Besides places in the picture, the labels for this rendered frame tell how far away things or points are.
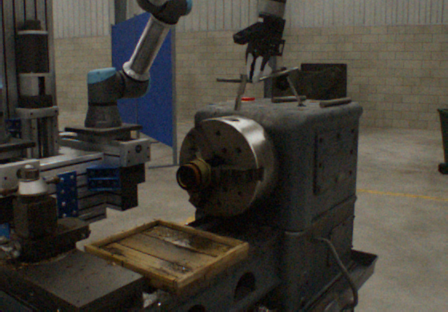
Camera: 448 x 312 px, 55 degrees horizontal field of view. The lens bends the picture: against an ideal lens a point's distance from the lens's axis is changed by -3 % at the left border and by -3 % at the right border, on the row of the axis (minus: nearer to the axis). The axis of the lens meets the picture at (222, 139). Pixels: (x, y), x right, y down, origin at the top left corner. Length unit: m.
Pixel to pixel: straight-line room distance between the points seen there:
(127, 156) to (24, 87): 0.45
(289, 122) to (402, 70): 9.85
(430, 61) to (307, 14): 3.16
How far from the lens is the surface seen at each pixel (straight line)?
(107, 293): 0.92
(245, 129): 1.36
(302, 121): 1.42
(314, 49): 11.58
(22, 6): 1.82
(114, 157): 1.74
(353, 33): 11.40
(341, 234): 1.87
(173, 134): 6.36
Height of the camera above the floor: 1.39
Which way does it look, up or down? 9 degrees down
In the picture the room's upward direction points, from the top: straight up
